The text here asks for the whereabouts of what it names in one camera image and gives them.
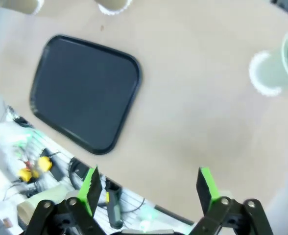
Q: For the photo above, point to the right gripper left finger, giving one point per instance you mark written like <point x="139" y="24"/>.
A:
<point x="91" y="191"/>

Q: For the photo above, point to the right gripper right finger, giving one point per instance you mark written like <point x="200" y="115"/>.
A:
<point x="204" y="191"/>

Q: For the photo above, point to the white paper doily coaster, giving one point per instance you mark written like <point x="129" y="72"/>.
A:
<point x="254" y="73"/>
<point x="40" y="7"/>
<point x="109" y="12"/>

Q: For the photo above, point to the mint green tall cup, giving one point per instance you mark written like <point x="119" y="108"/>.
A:
<point x="278" y="68"/>

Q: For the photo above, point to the light brown tall cup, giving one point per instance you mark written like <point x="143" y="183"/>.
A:
<point x="19" y="4"/>

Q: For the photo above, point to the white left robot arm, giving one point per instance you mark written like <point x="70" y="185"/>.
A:
<point x="4" y="135"/>

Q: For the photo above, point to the black handheld device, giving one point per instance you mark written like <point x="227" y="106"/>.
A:
<point x="114" y="205"/>

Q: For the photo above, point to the beige cardboard roll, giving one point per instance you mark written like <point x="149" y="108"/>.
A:
<point x="46" y="198"/>

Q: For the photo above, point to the yellow emergency stop button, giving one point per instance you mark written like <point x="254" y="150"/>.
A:
<point x="26" y="175"/>
<point x="45" y="164"/>

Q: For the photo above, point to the black plastic serving tray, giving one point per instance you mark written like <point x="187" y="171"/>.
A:
<point x="85" y="93"/>

